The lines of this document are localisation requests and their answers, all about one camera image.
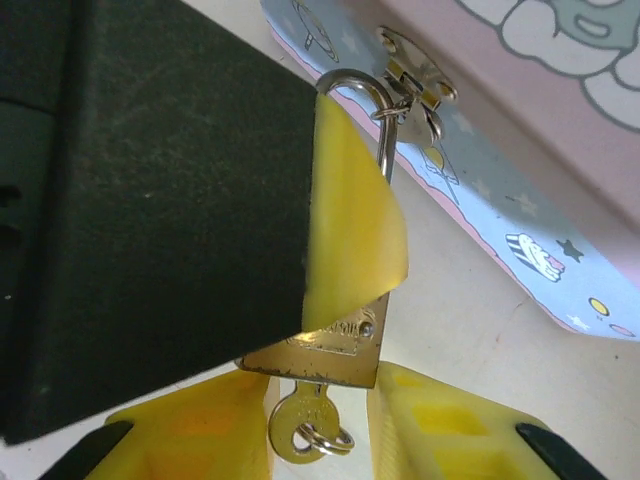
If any cartoon print tin box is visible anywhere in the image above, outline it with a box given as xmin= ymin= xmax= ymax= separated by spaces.
xmin=259 ymin=0 xmax=640 ymax=342

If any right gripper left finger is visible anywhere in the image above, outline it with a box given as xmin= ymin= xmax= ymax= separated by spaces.
xmin=42 ymin=368 xmax=275 ymax=480

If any small brass key with ring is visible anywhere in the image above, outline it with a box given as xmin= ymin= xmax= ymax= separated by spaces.
xmin=267 ymin=379 xmax=357 ymax=469

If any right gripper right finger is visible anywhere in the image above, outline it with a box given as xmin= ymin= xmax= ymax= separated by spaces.
xmin=368 ymin=360 xmax=609 ymax=480

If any small brass padlock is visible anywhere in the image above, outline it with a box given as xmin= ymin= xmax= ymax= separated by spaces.
xmin=238 ymin=68 xmax=399 ymax=390

